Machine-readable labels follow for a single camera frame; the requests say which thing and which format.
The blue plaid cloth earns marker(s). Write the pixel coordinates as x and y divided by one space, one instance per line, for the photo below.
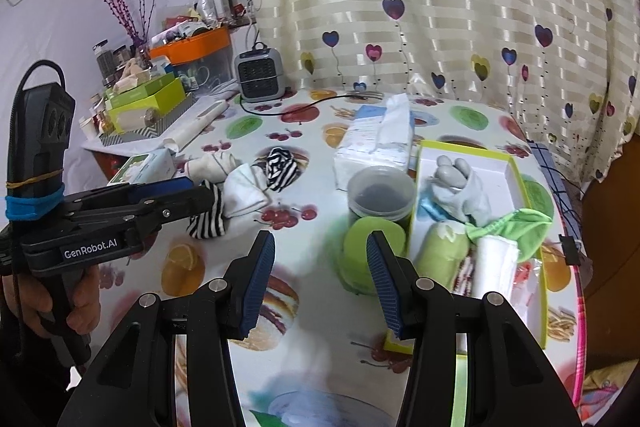
550 172

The small black white striped sock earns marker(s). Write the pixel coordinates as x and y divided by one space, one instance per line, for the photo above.
282 169

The white box with green rim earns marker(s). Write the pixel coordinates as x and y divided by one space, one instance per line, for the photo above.
490 167

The white tissue pack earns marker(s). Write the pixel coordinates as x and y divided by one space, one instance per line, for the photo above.
365 157

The clear plastic wrapper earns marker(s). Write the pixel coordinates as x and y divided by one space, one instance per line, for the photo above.
527 282

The short glass storage jar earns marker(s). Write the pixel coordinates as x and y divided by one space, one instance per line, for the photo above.
122 57

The silver foil bag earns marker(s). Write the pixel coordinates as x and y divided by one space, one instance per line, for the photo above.
210 4

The pink striped hoop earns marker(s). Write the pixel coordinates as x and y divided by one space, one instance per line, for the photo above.
580 332

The large black white striped sock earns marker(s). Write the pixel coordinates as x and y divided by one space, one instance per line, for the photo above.
210 224

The green patterned cloth roll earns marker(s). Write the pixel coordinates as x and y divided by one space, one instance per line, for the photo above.
442 252

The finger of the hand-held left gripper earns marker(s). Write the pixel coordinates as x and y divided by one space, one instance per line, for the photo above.
150 191
185 204

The white towel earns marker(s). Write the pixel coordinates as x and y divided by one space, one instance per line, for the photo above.
492 267

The tall glass storage jar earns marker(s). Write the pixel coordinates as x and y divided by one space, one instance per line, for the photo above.
104 59

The fruit print tablecloth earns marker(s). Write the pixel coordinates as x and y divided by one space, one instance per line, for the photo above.
310 217

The heart print striped curtain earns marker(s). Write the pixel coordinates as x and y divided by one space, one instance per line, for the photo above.
425 7

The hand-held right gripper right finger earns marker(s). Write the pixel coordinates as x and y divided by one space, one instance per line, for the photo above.
382 287

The clear jar with dark contents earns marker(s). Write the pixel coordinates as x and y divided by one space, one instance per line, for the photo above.
380 192

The orange lidded storage box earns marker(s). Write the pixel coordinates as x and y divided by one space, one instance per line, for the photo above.
195 52

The person's left forearm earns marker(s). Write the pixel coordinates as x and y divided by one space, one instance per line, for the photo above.
25 382

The green gift boxes stack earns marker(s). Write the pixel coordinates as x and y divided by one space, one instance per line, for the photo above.
145 129

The brown wooden wardrobe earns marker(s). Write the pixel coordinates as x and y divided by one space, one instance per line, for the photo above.
615 232

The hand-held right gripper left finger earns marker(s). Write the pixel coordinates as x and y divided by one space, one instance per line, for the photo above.
257 282

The plain green round roll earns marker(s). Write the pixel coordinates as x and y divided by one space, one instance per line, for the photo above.
357 252

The lime green box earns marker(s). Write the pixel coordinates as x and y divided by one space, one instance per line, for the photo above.
150 104

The person's left hand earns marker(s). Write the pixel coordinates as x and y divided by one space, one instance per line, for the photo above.
82 307

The white paper roll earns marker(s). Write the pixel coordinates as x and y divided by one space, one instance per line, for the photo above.
200 119

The plain white sock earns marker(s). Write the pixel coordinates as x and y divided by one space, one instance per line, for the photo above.
245 192

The grey socks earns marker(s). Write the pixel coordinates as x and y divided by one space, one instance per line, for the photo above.
452 177

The small grey fan heater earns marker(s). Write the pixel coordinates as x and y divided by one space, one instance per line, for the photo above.
260 74

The blue wet wipes pack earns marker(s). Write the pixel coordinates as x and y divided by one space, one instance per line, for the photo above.
145 167

